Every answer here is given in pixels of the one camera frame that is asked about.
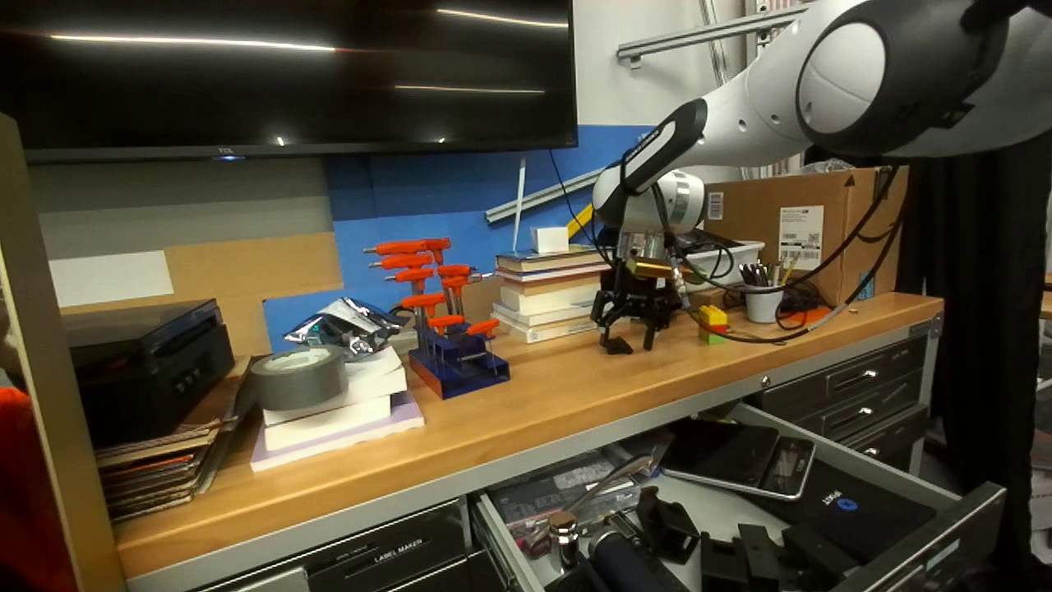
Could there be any black plastic bracket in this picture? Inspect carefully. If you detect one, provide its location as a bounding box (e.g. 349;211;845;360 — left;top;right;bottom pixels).
701;538;743;592

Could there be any black curtain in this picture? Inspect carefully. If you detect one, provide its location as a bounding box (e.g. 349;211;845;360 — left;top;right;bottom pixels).
898;142;1052;592

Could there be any brown cardboard sheet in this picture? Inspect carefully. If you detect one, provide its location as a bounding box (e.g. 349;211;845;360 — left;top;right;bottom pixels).
160;231;347;361

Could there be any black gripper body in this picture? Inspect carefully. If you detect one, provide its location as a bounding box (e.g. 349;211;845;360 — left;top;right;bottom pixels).
601;263;675;308

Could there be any grey metal drawer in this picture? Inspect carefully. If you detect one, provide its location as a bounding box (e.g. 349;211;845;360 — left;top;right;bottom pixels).
469;399;1010;592

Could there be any large black television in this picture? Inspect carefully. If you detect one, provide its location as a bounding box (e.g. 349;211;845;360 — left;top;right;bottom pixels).
0;0;581;166

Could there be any small white box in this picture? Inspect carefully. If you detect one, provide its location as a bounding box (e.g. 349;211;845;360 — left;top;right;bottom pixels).
533;223;575;261

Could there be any red pink package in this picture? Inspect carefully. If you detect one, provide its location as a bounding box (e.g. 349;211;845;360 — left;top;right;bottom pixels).
496;497;571;555

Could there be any clear plastic parts bag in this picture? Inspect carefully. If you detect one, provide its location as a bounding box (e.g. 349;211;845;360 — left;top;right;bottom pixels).
514;433;675;521

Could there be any grey duct tape roll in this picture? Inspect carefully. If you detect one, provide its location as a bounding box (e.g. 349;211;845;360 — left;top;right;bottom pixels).
248;346;351;414

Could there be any wooden post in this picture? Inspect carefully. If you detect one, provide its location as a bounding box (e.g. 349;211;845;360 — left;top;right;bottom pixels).
0;113;130;592

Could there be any black box blue logo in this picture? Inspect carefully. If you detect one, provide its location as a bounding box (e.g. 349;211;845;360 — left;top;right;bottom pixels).
765;459;945;570

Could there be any cardboard shipping box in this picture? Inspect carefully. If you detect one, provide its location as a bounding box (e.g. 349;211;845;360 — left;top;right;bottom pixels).
703;167;915;308

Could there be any thin white rod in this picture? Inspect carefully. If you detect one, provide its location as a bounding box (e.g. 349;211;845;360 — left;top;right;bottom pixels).
509;157;531;256

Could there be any stack of flat boards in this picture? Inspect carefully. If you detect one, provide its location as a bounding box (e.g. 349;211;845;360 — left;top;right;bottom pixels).
94;364;266;527

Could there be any white plastic bin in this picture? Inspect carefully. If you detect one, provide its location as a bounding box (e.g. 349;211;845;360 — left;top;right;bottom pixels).
682;237;771;290

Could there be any white pen cup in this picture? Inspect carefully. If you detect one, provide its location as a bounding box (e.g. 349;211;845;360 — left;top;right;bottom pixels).
743;284;788;330

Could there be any crumpled silver foil bag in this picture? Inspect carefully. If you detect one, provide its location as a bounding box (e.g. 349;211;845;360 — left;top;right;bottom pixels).
286;294;409;361

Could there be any yellow bar tool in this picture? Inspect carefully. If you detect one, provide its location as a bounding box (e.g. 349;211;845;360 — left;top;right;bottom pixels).
563;209;601;243

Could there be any blue hex key stand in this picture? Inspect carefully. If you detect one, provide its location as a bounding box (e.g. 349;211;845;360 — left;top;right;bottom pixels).
405;322;514;402

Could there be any white paper sheet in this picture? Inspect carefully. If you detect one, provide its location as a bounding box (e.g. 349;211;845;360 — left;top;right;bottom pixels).
46;248;179;313

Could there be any black-handled chrome ratchet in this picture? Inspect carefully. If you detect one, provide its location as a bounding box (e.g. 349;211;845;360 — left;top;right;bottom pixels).
546;521;590;576

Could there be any white-rimmed digital scale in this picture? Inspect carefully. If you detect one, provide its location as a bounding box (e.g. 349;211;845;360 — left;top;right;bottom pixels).
657;418;821;507

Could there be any black printer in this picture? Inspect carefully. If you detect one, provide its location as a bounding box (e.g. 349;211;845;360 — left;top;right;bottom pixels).
65;295;240;451

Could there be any lilac flat board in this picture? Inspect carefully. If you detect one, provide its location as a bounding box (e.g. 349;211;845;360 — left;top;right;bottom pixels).
248;394;429;478

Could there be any grey drawer cabinet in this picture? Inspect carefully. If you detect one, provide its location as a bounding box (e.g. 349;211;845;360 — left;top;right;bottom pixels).
202;494;509;592
754;326;947;478

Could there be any blue wall board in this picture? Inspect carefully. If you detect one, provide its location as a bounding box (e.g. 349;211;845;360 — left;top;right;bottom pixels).
260;122;662;356

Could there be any thin hardcover book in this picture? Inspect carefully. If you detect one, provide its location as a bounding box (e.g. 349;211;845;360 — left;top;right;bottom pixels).
496;267;612;294
495;248;612;278

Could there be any thick hardcover book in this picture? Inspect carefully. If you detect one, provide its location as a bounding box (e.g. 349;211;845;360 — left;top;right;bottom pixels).
495;280;604;322
488;301;604;346

